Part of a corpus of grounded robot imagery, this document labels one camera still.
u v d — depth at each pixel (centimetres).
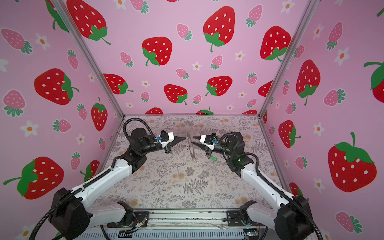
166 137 55
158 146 60
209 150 61
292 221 39
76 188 43
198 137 66
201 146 57
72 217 39
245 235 71
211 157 96
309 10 69
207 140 55
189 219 76
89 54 85
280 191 44
